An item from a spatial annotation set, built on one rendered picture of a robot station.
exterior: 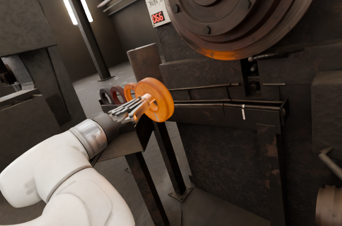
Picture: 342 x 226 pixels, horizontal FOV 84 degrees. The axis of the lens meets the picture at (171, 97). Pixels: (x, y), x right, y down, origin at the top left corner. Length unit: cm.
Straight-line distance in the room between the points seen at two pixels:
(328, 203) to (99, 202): 54
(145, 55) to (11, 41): 178
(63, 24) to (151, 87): 1063
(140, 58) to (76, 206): 314
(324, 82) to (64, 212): 63
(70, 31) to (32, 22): 815
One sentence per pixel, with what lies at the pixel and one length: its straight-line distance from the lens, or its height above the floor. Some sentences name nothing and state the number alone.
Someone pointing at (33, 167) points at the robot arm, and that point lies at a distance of 47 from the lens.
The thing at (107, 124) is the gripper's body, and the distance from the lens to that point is 51.
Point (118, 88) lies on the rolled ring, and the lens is 131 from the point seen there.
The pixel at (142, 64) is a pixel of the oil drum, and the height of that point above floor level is 60.
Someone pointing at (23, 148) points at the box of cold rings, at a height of 27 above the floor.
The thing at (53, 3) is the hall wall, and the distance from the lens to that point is 1130.
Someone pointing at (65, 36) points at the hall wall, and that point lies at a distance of 1103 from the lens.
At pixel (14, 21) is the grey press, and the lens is 300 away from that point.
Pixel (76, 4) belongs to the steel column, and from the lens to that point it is 770.
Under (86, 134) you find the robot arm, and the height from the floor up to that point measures 86.
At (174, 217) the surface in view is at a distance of 133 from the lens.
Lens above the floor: 103
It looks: 19 degrees down
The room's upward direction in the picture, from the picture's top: 17 degrees counter-clockwise
